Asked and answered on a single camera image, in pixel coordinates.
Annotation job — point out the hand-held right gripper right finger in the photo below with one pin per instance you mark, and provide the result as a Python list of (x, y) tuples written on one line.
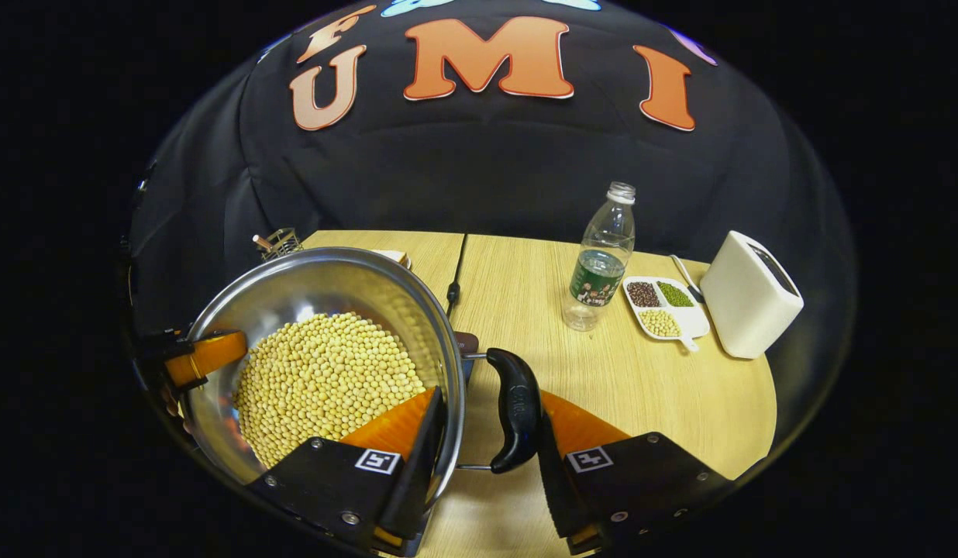
[(553, 480)]

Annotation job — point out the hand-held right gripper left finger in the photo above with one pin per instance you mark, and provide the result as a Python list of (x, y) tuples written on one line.
[(421, 473)]

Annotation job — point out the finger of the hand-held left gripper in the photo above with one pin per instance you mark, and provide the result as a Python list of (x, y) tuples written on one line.
[(208, 355)]

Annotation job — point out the steel pot with soybeans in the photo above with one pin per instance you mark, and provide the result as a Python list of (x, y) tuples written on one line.
[(316, 287)]

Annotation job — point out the white divided dish with beans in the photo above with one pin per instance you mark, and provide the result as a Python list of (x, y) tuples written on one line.
[(665, 310)]

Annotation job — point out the sandwich with lettuce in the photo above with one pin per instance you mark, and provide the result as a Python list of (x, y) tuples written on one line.
[(392, 257)]

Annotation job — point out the clear plastic water bottle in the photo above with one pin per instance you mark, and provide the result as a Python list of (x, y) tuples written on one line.
[(603, 256)]

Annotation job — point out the slim utensil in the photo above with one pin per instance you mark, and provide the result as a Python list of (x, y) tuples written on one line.
[(687, 279)]

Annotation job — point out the white toaster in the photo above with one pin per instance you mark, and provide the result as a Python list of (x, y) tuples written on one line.
[(746, 302)]

